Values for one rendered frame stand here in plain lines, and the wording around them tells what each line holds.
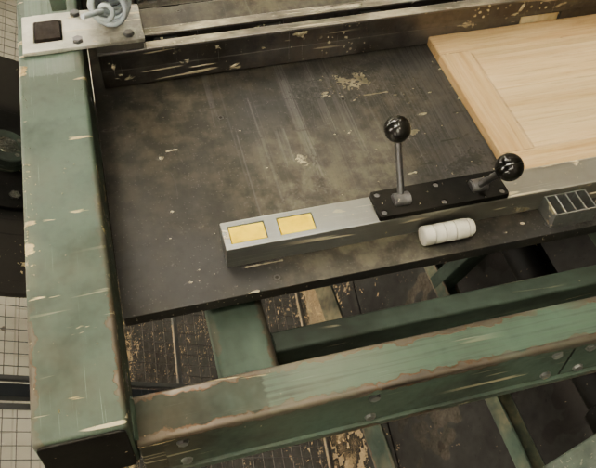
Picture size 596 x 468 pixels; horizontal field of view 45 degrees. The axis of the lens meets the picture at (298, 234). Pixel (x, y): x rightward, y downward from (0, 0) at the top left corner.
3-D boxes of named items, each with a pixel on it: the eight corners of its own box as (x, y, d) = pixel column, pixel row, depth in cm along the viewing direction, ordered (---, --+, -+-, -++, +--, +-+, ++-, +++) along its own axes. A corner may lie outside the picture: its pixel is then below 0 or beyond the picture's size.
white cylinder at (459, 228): (423, 250, 104) (473, 240, 105) (427, 237, 102) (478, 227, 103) (416, 235, 106) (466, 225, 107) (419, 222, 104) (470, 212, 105)
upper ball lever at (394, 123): (419, 208, 102) (415, 115, 97) (394, 213, 102) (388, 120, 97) (408, 201, 106) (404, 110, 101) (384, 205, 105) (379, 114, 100)
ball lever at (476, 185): (489, 197, 107) (532, 175, 94) (466, 201, 106) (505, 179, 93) (484, 173, 107) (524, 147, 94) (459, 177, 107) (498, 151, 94)
